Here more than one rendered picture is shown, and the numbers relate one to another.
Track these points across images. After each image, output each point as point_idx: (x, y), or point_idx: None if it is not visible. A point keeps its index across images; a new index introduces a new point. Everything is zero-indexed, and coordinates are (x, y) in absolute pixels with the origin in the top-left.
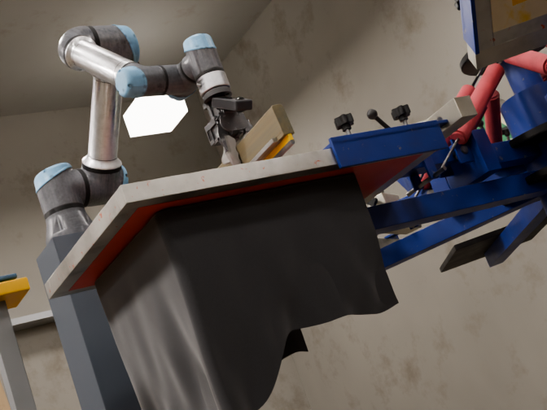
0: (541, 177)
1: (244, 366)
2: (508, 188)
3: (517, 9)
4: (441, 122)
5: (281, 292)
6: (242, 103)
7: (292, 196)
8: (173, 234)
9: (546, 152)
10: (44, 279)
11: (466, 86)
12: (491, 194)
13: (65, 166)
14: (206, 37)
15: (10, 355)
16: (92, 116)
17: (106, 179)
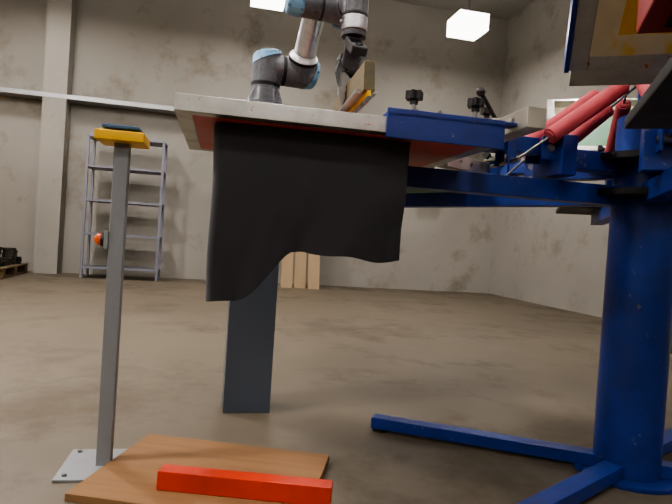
0: (610, 194)
1: (239, 265)
2: (576, 192)
3: (622, 40)
4: (509, 124)
5: (296, 219)
6: (358, 49)
7: (341, 145)
8: (220, 145)
9: (631, 173)
10: None
11: (594, 91)
12: (557, 193)
13: (274, 52)
14: None
15: (118, 184)
16: (301, 20)
17: (300, 71)
